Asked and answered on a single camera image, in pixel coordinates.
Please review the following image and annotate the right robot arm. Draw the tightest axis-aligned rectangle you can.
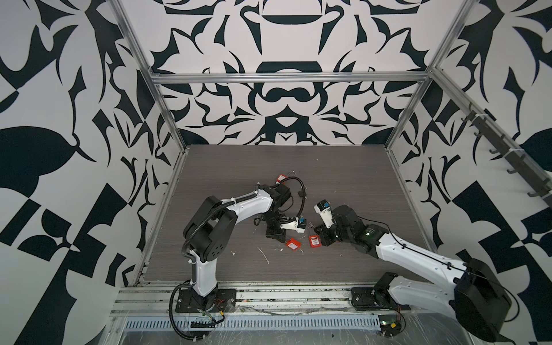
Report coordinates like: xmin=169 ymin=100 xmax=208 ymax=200
xmin=314 ymin=200 xmax=512 ymax=343

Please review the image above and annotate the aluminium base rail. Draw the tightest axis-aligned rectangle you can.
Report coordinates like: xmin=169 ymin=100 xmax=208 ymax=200
xmin=111 ymin=282 xmax=372 ymax=316

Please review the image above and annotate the red padlock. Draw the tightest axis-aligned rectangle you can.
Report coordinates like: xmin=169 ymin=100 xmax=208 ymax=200
xmin=308 ymin=235 xmax=322 ymax=248
xmin=276 ymin=170 xmax=295 ymax=184
xmin=285 ymin=238 xmax=301 ymax=251

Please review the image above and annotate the white cable duct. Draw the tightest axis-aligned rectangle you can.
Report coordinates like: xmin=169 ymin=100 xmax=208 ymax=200
xmin=122 ymin=313 xmax=382 ymax=332

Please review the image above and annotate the grey hook rack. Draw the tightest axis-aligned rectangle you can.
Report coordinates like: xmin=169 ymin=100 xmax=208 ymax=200
xmin=462 ymin=102 xmax=551 ymax=208

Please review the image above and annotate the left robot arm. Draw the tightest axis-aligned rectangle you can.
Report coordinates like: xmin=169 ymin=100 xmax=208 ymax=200
xmin=176 ymin=183 xmax=308 ymax=313

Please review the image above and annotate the aluminium cage frame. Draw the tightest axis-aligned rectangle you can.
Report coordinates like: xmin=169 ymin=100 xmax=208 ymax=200
xmin=109 ymin=1 xmax=476 ymax=260

